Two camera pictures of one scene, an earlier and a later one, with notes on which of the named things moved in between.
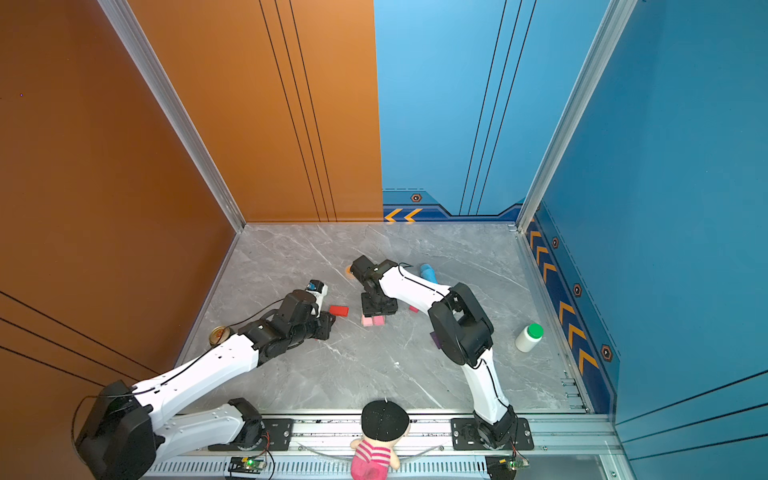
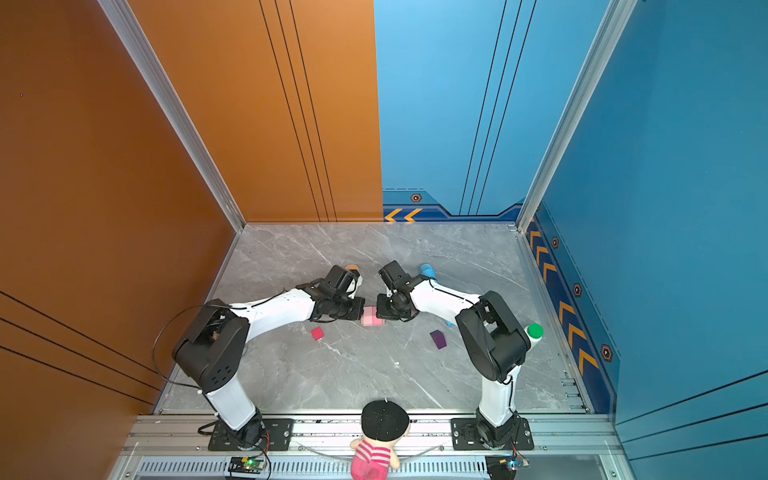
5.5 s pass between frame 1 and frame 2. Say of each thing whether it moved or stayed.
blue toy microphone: stayed
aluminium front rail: stayed
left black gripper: moved
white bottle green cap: stayed
